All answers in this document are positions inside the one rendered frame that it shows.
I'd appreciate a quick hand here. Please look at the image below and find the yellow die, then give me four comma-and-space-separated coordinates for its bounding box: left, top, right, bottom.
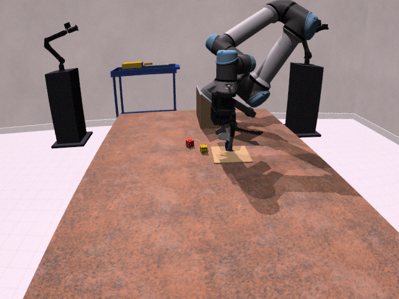
200, 145, 208, 153

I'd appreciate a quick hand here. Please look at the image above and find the beige flat mat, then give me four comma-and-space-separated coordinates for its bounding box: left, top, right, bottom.
211, 146, 252, 164

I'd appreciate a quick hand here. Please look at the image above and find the red die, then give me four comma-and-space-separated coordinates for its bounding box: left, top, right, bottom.
186, 139, 194, 147

